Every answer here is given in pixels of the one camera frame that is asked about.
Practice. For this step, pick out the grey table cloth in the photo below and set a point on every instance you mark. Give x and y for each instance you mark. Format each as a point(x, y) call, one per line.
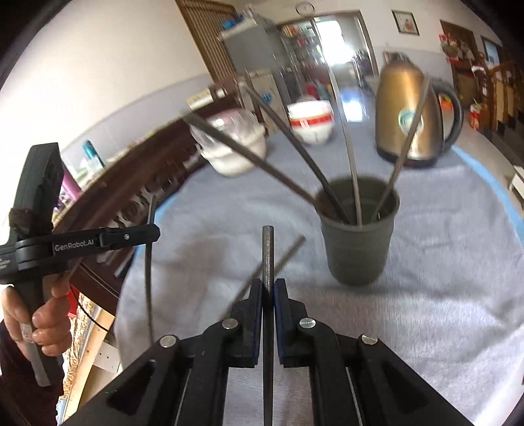
point(430, 266)

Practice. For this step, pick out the dark metal chopstick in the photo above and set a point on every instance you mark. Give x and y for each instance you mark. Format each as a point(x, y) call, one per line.
point(403, 147)
point(353, 172)
point(268, 262)
point(303, 151)
point(286, 256)
point(245, 157)
point(148, 286)

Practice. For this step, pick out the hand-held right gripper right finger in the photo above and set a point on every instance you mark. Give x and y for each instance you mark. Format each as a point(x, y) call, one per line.
point(286, 323)

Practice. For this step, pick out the brown bamboo curtain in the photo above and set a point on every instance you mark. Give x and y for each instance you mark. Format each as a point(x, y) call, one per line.
point(208, 41)

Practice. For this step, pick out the gold electric kettle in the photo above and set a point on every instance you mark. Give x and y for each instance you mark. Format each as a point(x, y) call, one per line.
point(393, 106)

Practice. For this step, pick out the person's left hand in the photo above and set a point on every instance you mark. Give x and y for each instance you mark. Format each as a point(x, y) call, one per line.
point(53, 323)

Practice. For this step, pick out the dark green chopstick holder cup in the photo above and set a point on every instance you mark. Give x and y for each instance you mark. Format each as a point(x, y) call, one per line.
point(356, 254)

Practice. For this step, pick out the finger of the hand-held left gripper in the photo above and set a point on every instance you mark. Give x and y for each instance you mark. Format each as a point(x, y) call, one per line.
point(131, 236)

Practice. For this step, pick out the light blue table cover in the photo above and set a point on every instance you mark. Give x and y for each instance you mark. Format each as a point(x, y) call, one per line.
point(487, 176)

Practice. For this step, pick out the kitchen shelf with bottles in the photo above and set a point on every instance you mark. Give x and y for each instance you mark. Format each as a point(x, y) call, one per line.
point(301, 49)

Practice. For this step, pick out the teal thermos bottle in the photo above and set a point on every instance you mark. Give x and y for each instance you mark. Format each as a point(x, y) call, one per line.
point(90, 149)

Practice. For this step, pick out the cardboard box with blue print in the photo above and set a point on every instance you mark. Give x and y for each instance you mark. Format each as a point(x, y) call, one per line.
point(266, 98)

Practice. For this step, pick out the clear plastic bag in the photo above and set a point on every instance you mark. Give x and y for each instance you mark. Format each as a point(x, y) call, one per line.
point(241, 127)

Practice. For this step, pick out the wooden stair railing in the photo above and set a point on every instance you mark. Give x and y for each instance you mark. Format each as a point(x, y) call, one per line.
point(499, 90)

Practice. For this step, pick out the small white stool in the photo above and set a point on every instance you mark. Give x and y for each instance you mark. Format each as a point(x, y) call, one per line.
point(518, 182)

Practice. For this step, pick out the white chest freezer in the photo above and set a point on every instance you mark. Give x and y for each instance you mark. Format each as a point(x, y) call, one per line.
point(200, 98)

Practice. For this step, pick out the purple thermos bottle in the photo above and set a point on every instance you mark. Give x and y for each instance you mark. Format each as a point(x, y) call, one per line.
point(67, 190)

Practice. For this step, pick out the framed wall picture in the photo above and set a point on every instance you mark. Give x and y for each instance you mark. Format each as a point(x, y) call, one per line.
point(405, 22)

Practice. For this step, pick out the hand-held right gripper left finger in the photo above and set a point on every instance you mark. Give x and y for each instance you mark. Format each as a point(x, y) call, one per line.
point(249, 319)

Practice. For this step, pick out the red white ceramic bowl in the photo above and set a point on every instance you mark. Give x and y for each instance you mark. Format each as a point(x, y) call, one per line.
point(309, 107)
point(313, 118)
point(313, 133)

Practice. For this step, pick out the white plastic basin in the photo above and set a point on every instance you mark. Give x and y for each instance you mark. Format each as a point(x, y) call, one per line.
point(229, 166)

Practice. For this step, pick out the round wall clock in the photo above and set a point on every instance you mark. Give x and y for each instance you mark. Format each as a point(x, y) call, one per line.
point(305, 8)

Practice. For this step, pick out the grey refrigerator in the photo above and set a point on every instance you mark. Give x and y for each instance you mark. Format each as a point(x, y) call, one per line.
point(254, 53)

